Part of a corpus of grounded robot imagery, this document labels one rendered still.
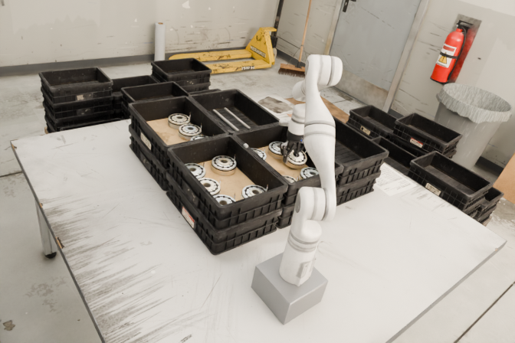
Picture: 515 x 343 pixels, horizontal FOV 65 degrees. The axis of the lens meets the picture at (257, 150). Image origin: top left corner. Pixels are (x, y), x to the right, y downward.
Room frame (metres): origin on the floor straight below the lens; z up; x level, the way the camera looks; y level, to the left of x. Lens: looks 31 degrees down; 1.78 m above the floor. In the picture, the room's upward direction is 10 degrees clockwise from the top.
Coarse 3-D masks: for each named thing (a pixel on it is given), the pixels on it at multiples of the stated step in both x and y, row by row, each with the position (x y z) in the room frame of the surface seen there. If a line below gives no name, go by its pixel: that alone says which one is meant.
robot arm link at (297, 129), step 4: (280, 120) 1.50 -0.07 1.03; (284, 120) 1.51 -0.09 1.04; (288, 120) 1.51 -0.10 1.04; (292, 120) 1.46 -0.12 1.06; (280, 124) 1.49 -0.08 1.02; (284, 124) 1.49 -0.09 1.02; (288, 124) 1.49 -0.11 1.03; (292, 124) 1.46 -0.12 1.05; (296, 124) 1.45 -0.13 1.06; (300, 124) 1.45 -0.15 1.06; (288, 128) 1.47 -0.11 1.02; (292, 128) 1.45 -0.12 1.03; (296, 128) 1.44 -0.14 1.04; (300, 128) 1.45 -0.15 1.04; (292, 132) 1.45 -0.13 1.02; (296, 132) 1.44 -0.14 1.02; (300, 132) 1.45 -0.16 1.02
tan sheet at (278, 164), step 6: (270, 156) 1.54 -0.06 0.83; (270, 162) 1.49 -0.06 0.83; (276, 162) 1.50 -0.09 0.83; (282, 162) 1.51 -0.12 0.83; (276, 168) 1.45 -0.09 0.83; (282, 168) 1.46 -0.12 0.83; (288, 168) 1.47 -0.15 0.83; (300, 168) 1.48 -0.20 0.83; (282, 174) 1.42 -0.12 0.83; (288, 174) 1.43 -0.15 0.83; (294, 174) 1.43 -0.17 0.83
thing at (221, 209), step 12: (192, 144) 1.36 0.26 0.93; (240, 144) 1.43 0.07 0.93; (252, 156) 1.35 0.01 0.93; (180, 168) 1.21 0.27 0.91; (192, 180) 1.14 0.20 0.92; (204, 192) 1.08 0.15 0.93; (264, 192) 1.13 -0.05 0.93; (276, 192) 1.16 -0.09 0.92; (216, 204) 1.02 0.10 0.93; (228, 204) 1.03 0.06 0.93; (240, 204) 1.05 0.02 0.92
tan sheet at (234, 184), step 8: (208, 168) 1.36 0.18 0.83; (208, 176) 1.31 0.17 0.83; (216, 176) 1.31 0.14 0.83; (224, 176) 1.32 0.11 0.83; (232, 176) 1.33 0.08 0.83; (240, 176) 1.34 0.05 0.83; (224, 184) 1.27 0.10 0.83; (232, 184) 1.28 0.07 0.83; (240, 184) 1.29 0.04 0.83; (248, 184) 1.30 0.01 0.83; (224, 192) 1.22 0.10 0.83; (232, 192) 1.23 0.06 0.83; (240, 192) 1.24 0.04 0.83
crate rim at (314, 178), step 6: (270, 126) 1.63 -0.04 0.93; (276, 126) 1.65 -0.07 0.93; (240, 132) 1.52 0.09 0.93; (246, 132) 1.54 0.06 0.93; (252, 150) 1.40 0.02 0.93; (258, 156) 1.36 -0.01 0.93; (264, 162) 1.32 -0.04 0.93; (336, 162) 1.42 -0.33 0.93; (336, 168) 1.38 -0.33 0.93; (342, 168) 1.39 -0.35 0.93; (318, 174) 1.31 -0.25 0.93; (336, 174) 1.37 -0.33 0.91; (300, 180) 1.25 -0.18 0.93; (306, 180) 1.26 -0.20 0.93; (312, 180) 1.28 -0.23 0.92; (318, 180) 1.30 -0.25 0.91; (288, 186) 1.21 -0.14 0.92; (294, 186) 1.22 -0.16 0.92; (300, 186) 1.24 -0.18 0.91
